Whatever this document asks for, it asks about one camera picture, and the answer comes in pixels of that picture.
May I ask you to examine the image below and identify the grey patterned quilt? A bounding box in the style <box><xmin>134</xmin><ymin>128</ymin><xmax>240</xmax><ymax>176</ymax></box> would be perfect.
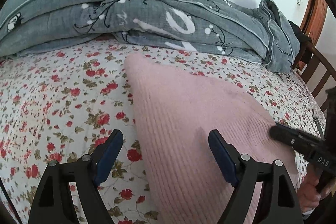
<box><xmin>1</xmin><ymin>0</ymin><xmax>300</xmax><ymax>73</ymax></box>

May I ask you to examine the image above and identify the floral bed sheet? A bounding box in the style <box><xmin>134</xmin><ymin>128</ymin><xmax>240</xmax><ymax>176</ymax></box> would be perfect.
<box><xmin>1</xmin><ymin>38</ymin><xmax>325</xmax><ymax>223</ymax></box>

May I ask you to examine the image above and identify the pink knitted sweater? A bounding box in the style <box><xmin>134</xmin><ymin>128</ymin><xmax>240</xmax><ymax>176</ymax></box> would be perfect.
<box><xmin>125</xmin><ymin>53</ymin><xmax>299</xmax><ymax>223</ymax></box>

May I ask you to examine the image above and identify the wooden door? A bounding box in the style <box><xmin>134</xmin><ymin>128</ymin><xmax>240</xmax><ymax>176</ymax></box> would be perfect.
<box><xmin>300</xmin><ymin>0</ymin><xmax>328</xmax><ymax>46</ymax></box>

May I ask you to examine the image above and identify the person's right hand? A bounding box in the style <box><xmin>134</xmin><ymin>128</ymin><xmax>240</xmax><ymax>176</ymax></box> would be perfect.
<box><xmin>297</xmin><ymin>163</ymin><xmax>335</xmax><ymax>214</ymax></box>

